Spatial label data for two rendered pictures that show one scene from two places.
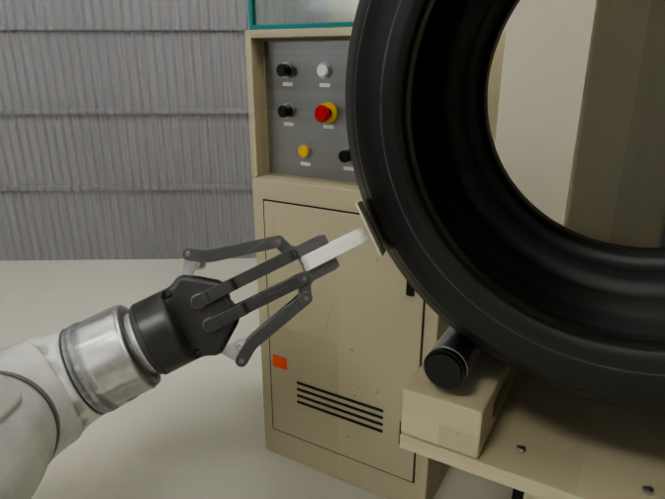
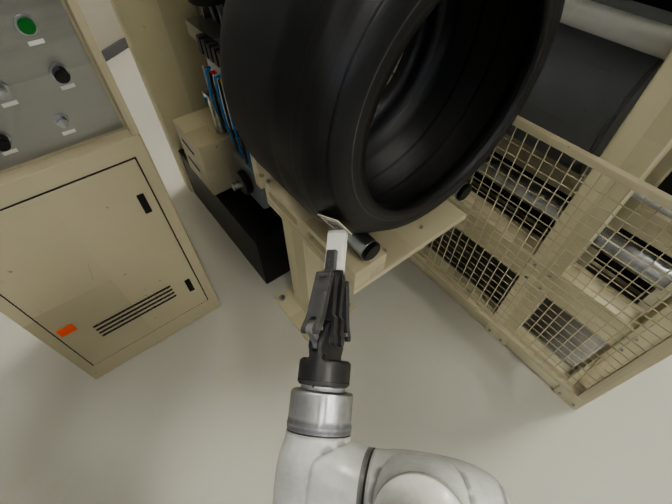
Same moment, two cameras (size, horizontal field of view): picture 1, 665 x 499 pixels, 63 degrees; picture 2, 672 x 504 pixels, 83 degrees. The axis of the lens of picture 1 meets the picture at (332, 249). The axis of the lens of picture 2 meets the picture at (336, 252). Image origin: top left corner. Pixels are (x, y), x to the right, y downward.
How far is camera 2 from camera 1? 59 cm
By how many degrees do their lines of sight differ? 61
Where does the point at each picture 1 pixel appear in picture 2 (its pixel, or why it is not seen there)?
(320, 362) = (104, 301)
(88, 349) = (342, 418)
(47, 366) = (344, 448)
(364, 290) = (110, 233)
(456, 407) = (377, 260)
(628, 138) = not seen: hidden behind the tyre
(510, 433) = not seen: hidden behind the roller
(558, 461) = (395, 242)
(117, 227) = not seen: outside the picture
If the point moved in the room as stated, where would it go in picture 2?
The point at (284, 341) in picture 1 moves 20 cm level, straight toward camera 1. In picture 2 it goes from (59, 315) to (113, 332)
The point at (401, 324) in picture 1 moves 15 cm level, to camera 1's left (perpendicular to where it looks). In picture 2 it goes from (153, 232) to (120, 267)
